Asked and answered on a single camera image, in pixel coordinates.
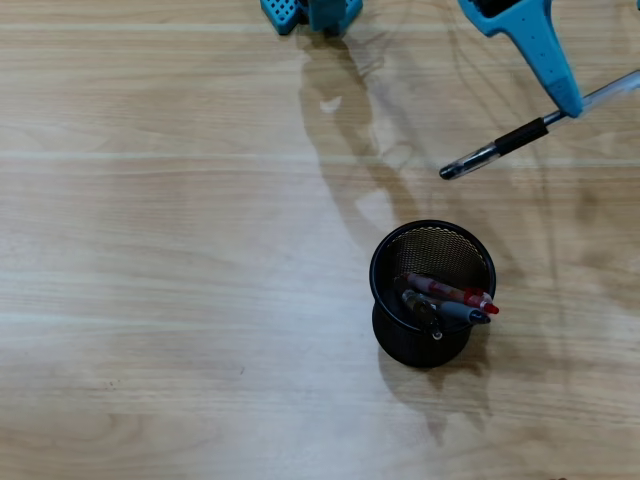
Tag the black retractable pen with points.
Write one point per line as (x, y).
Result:
(431, 325)

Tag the clear pen with grey grip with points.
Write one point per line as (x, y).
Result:
(460, 312)

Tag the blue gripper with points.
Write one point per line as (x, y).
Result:
(541, 41)

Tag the red pen with white grip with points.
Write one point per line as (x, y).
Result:
(445, 289)

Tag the black mesh pen holder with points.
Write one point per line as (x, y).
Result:
(420, 350)

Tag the clear stick pen black grip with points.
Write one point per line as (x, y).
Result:
(520, 135)

